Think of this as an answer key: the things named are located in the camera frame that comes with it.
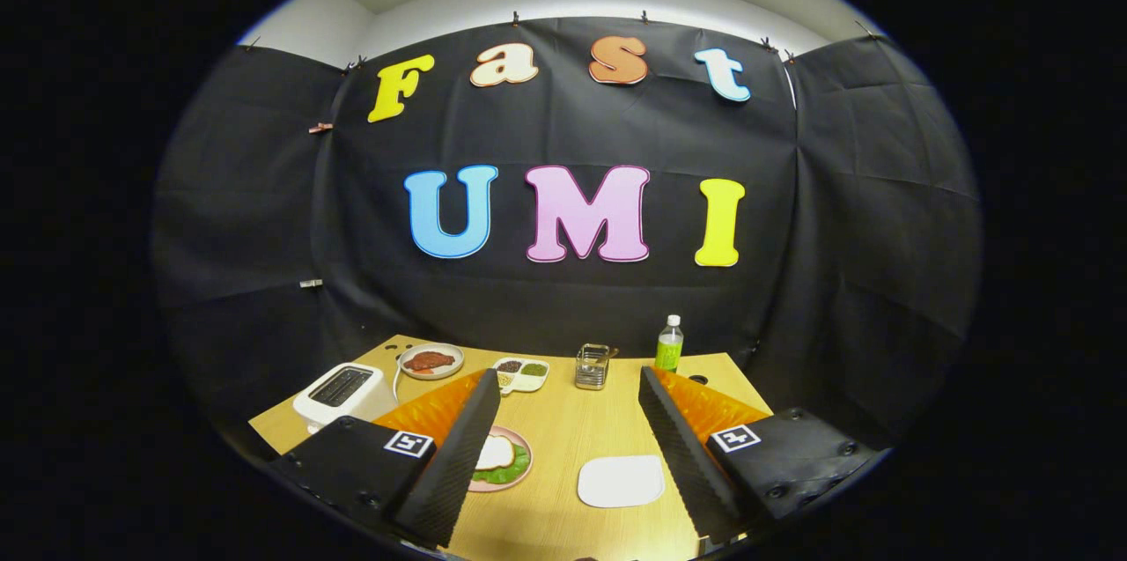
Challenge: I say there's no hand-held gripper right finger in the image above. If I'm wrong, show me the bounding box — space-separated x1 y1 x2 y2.
637 365 881 544

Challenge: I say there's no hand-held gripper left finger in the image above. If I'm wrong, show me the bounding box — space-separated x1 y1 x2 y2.
269 367 503 549

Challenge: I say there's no toasted bread slice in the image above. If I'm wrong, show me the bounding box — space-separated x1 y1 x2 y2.
475 435 516 471

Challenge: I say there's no green lettuce leaf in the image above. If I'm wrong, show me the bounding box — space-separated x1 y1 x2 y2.
471 442 531 485

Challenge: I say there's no pink round plate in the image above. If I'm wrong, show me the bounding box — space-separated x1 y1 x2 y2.
467 425 534 493

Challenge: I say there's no white square plate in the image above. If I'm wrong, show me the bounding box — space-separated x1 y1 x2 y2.
578 454 666 509

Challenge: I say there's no white divided bean dish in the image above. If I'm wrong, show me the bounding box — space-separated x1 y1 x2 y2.
491 356 551 395

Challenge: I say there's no green label plastic bottle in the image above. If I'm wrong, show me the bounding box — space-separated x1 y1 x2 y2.
653 314 685 373

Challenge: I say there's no grey round plate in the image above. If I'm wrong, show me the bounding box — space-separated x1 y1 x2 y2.
398 343 466 380

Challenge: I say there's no white toaster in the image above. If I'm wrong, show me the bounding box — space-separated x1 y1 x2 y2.
292 362 399 435

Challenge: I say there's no black backdrop cloth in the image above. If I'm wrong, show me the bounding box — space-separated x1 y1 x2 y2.
151 15 983 447

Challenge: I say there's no metal wire basket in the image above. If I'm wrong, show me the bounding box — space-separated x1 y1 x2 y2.
574 343 613 391

